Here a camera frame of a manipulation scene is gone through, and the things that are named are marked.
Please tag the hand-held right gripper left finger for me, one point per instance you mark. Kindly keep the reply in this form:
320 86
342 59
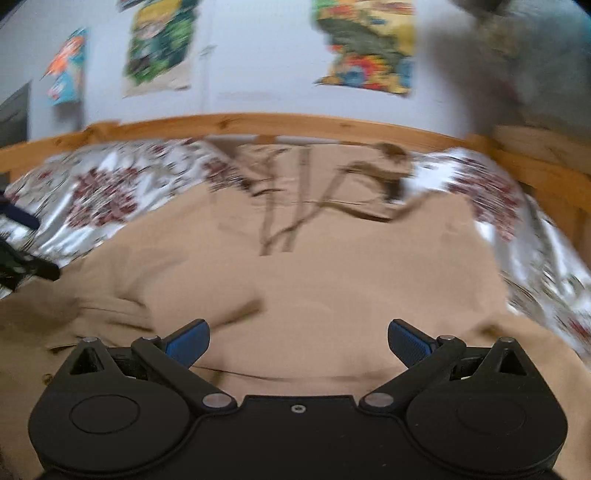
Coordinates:
189 344

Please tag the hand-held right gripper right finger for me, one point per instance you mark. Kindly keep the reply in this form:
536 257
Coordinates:
408 344

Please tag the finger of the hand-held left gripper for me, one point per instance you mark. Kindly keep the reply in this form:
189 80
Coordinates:
18 216
32 267

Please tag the beige coat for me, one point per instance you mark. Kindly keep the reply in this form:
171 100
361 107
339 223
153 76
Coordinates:
323 286

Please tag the white floral bedspread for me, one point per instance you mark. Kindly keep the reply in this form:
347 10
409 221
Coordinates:
106 184

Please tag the grey cloth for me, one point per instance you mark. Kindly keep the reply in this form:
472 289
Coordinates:
540 55

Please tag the orange and blue wall poster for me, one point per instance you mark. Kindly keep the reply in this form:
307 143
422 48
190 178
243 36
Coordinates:
67 64

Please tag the green wall poster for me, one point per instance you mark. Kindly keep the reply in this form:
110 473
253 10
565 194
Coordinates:
159 50

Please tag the wooden bed frame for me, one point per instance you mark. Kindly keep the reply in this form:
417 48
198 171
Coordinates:
323 124

